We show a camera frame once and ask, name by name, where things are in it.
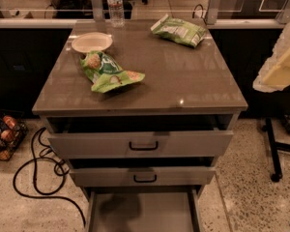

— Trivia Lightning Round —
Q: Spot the grey drawer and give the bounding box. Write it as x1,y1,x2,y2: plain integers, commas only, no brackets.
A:
84,189,204,232
49,130,233,159
71,166,215,188

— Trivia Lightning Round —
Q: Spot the black wire basket with items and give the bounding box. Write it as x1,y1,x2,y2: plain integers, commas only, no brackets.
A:
0,115,28,161

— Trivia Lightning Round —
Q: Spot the black floor cable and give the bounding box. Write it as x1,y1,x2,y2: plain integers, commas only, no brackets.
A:
12,127,87,227

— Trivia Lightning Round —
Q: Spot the green snack bag back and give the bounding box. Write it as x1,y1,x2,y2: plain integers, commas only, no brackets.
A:
151,14,206,48

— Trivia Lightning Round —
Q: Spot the clear plastic water bottle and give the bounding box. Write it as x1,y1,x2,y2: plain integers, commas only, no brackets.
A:
107,0,125,27

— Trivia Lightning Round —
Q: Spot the bottom grey drawer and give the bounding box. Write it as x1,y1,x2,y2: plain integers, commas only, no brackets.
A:
84,189,204,232

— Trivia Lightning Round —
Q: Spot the grey drawer cabinet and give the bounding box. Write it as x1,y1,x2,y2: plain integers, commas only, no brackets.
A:
33,20,247,232

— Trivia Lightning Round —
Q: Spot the green rice chip bag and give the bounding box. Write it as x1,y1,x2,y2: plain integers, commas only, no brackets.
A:
80,51,145,93

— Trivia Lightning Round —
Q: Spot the top grey drawer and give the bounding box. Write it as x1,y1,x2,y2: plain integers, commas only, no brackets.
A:
49,130,233,159

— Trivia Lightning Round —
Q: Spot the black stand leg with caster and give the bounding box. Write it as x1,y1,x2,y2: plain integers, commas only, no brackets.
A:
262,118,290,183

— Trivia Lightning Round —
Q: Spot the white paper bowl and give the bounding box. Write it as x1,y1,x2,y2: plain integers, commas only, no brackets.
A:
72,32,113,53

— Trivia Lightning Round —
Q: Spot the middle grey drawer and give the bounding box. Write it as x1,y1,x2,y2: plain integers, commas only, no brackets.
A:
71,166,215,188

